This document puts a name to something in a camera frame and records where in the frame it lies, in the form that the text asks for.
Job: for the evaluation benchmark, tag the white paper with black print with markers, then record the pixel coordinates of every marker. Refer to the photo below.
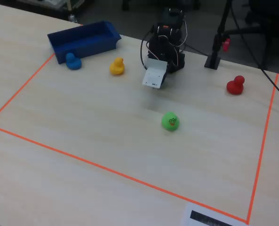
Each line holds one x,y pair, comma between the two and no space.
186,219

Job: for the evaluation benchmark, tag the black office chair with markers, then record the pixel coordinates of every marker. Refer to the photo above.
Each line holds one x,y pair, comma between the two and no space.
247,30

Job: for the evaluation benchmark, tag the orange tape strip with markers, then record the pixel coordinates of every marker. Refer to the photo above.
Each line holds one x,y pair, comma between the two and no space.
262,148
129,178
21,89

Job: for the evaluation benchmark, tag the blue plastic box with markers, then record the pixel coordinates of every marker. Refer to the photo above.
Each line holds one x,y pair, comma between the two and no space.
87,44

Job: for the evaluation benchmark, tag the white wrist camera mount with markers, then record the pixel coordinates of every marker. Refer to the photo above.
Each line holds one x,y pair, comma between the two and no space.
153,75

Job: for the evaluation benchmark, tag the green rubber duck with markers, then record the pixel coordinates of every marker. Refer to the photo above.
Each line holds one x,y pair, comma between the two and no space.
167,126

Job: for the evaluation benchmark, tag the red clamp knob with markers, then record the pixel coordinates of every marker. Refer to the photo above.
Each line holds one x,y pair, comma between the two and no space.
226,44

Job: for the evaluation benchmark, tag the yellow rubber duck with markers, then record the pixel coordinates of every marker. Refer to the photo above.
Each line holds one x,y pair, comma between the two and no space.
117,68

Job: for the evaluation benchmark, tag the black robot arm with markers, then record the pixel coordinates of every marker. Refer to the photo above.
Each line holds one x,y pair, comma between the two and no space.
177,63

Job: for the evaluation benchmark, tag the red rubber duck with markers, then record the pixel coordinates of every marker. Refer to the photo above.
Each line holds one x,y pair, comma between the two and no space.
234,88

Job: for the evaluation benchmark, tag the black camera stand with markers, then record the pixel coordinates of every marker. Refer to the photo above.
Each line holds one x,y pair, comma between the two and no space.
212,62

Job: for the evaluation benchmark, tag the blue rubber duck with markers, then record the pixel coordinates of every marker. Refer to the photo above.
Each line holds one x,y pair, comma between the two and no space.
73,63

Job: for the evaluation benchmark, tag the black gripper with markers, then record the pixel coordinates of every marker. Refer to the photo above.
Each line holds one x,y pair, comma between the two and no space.
171,67

